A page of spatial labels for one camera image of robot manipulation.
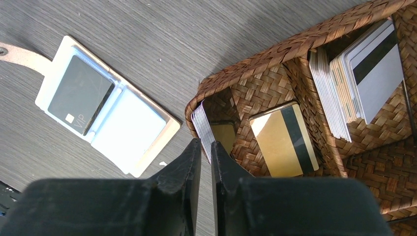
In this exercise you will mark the beige leather card holder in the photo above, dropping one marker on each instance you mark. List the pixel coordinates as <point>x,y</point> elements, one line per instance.
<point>130,130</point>

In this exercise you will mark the white striped card stack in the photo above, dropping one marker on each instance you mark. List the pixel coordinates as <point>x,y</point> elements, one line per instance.
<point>358,81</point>

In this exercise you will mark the black VIP card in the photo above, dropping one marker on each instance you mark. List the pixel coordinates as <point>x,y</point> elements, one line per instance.
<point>80,95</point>

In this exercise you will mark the grey striped card stack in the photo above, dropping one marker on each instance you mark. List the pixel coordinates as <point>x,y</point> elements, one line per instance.
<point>203,129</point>

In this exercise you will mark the gold black-striped card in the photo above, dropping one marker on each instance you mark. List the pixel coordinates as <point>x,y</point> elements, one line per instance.
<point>284,141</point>

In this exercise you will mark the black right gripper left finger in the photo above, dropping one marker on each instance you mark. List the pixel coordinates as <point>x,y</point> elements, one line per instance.
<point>164,204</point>

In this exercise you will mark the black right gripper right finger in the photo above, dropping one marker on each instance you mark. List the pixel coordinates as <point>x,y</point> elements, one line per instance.
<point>245,205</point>

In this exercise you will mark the woven wicker divided basket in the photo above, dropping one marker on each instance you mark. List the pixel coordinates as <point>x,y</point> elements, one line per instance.
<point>316,136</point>

